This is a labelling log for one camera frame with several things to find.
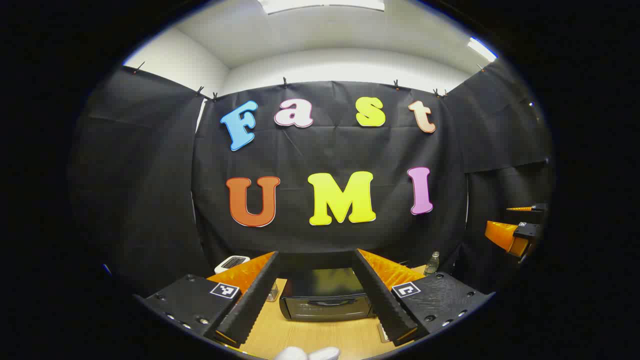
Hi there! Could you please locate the black electric oven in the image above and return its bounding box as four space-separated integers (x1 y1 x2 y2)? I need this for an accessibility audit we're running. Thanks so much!
278 251 377 322

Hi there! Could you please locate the ceiling light panel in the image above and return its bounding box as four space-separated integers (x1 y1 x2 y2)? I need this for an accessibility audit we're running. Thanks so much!
259 0 386 15
467 37 499 63

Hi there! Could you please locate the white toaster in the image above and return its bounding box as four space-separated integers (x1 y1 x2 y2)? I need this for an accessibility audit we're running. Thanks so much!
214 255 251 275

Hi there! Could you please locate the black backdrop cloth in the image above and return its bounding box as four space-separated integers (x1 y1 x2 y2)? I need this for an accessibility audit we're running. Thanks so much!
70 62 556 298

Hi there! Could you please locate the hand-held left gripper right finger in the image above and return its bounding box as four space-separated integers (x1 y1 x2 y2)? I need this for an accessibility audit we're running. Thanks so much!
352 248 497 347

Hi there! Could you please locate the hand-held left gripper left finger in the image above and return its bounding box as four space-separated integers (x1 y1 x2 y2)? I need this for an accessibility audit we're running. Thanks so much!
134 251 280 347

